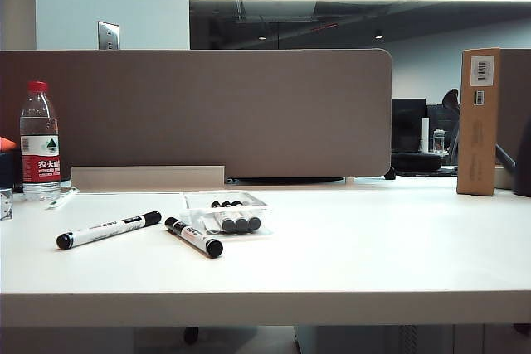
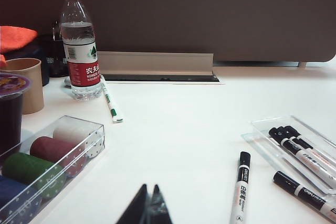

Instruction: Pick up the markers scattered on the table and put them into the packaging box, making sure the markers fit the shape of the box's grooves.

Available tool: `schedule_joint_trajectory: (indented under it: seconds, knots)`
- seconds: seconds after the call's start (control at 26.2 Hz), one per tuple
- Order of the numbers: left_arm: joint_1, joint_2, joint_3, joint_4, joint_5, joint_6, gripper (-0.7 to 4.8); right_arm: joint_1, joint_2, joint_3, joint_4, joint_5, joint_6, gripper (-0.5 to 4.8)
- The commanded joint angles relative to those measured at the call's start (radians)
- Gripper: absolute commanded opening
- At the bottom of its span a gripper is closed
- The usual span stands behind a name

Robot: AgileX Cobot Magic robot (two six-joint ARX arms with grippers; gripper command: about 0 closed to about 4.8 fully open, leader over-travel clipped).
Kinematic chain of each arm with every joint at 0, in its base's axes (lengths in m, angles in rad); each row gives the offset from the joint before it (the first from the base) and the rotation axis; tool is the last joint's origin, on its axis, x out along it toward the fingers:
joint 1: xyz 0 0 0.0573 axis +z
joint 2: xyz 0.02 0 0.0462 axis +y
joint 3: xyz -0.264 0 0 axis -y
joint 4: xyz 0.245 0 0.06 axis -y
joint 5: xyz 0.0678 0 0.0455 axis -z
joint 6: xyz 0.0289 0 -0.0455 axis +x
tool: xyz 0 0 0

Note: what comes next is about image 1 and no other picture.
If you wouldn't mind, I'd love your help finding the clear plastic marker packaging box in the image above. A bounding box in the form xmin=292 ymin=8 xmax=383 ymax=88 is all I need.
xmin=180 ymin=190 xmax=275 ymax=237

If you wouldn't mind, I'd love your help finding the tall brown cardboard box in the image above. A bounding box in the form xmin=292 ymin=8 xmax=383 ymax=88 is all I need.
xmin=455 ymin=47 xmax=502 ymax=196

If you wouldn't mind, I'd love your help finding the black flat partition base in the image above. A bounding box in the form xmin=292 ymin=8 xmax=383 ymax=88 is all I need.
xmin=227 ymin=177 xmax=346 ymax=185

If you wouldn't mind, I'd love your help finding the brown desk partition panel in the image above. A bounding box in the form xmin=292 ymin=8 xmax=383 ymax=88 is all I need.
xmin=0 ymin=48 xmax=393 ymax=179

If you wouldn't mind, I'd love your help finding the beige low desk riser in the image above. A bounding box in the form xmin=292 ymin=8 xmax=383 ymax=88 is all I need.
xmin=70 ymin=165 xmax=227 ymax=193

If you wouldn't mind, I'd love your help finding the black computer monitor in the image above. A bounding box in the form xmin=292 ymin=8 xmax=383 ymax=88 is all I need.
xmin=392 ymin=98 xmax=427 ymax=152

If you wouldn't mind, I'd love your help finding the black round cushion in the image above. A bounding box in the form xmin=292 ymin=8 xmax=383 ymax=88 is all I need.
xmin=391 ymin=151 xmax=444 ymax=172

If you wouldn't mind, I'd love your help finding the small clear glass bottle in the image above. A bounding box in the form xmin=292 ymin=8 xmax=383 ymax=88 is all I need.
xmin=432 ymin=127 xmax=447 ymax=154

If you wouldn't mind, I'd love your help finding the white table leg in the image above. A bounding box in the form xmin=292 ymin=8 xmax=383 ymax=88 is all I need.
xmin=293 ymin=325 xmax=319 ymax=354

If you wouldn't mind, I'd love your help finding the dark office chair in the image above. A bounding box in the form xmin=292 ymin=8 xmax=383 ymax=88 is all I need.
xmin=426 ymin=88 xmax=462 ymax=167

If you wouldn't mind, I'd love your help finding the clear red-label water bottle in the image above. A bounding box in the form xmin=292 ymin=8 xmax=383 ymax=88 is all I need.
xmin=19 ymin=80 xmax=62 ymax=201

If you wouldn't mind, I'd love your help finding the dark blue object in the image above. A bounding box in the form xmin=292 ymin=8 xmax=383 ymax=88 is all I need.
xmin=0 ymin=150 xmax=24 ymax=193

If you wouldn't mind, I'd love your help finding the brown neighbouring partition panel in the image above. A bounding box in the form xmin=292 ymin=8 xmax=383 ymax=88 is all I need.
xmin=495 ymin=49 xmax=531 ymax=189

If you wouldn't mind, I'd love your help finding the dark rounded object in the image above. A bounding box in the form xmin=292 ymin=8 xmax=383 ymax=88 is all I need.
xmin=513 ymin=119 xmax=531 ymax=197

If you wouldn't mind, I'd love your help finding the small silver metal block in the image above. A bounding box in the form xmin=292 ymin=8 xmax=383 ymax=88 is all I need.
xmin=0 ymin=187 xmax=15 ymax=221

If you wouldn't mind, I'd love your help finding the metal wall switch plate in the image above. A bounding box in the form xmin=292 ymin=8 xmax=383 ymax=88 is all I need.
xmin=97 ymin=21 xmax=121 ymax=51

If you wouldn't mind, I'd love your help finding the grey angled handle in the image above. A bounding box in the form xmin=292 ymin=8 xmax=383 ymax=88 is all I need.
xmin=494 ymin=143 xmax=518 ymax=172

